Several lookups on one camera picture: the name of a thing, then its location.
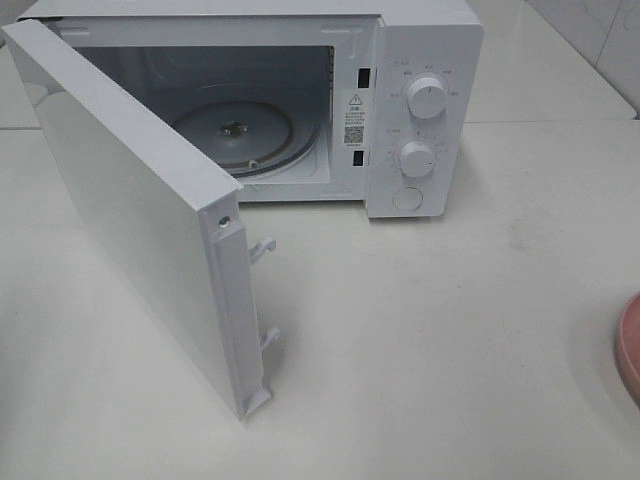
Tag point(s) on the round white door button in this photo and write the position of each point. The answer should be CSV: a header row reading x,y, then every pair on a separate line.
x,y
408,199

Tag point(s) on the white timer knob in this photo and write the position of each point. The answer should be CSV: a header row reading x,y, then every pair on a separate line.
x,y
416,159

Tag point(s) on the white microwave door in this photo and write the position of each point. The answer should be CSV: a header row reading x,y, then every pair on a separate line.
x,y
164,212

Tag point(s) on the pink round plate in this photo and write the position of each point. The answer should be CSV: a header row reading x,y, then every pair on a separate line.
x,y
627,347

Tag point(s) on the glass microwave turntable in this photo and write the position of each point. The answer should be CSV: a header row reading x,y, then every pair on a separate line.
x,y
248,137

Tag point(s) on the white microwave oven body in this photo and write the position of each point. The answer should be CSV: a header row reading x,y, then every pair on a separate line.
x,y
348,62

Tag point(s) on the upper white power knob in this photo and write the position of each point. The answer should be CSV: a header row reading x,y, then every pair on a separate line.
x,y
426,96

